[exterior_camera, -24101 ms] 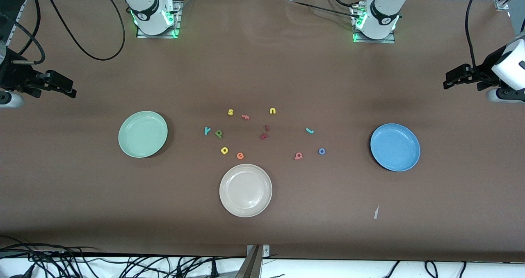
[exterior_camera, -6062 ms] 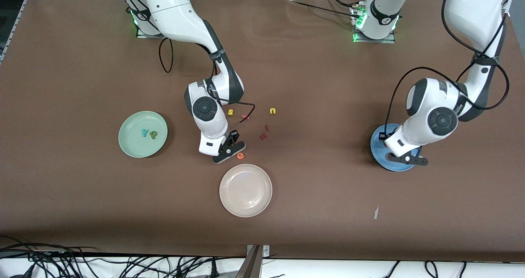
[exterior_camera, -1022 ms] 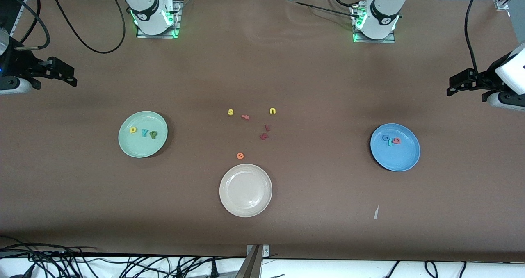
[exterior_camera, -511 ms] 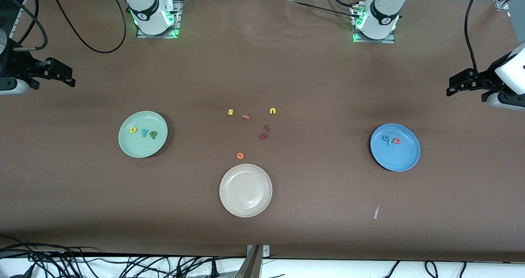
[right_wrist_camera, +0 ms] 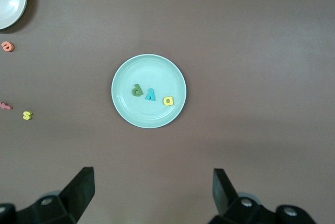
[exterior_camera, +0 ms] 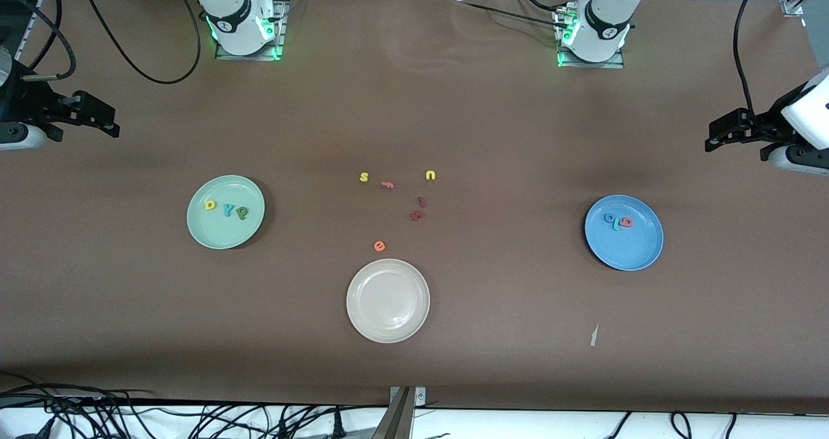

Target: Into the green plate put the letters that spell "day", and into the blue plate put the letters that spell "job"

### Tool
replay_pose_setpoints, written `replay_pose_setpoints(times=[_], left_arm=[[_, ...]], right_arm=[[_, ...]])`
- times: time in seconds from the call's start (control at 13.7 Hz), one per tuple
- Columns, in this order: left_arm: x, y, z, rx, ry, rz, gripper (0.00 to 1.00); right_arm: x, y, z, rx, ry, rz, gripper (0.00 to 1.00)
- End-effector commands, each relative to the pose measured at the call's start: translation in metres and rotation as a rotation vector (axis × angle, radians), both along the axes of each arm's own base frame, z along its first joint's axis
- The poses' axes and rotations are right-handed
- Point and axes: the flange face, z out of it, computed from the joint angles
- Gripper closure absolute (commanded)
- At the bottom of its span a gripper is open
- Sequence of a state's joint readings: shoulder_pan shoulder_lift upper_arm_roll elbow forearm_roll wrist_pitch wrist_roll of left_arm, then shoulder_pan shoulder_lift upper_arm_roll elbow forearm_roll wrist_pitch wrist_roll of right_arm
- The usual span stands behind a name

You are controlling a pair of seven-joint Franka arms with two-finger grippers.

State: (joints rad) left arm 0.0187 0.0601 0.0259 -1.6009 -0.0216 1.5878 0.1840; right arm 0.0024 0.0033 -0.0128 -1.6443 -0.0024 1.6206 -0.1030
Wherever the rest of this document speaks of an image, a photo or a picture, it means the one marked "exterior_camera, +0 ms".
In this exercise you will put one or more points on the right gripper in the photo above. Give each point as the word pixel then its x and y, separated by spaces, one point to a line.
pixel 27 100

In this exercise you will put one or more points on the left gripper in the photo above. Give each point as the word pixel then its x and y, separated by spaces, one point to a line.
pixel 768 127

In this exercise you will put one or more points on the yellow letter o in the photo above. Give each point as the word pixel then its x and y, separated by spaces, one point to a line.
pixel 210 204

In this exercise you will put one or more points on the green letter p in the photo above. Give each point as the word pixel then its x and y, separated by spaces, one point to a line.
pixel 241 213

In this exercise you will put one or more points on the blue plate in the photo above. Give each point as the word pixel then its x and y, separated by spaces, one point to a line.
pixel 631 248

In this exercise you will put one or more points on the green plate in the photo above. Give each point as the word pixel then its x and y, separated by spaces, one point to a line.
pixel 223 232

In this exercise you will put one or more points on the grey paper scrap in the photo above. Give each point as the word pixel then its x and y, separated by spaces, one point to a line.
pixel 594 335

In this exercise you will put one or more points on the orange letter e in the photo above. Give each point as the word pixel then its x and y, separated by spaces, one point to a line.
pixel 379 246

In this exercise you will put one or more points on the brown table cover sheet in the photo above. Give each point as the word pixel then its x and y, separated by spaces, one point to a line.
pixel 414 102

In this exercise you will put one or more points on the dark red letter k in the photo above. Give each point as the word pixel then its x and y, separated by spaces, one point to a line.
pixel 417 215

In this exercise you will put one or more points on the beige plate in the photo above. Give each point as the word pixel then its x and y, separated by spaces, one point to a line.
pixel 388 300

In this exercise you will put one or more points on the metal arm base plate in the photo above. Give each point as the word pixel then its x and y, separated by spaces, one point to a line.
pixel 583 65
pixel 269 57

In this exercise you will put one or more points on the metal table clamp bracket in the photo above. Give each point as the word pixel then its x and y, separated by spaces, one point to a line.
pixel 420 397

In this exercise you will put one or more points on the grey camera mount pole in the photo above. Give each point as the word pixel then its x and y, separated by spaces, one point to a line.
pixel 395 423

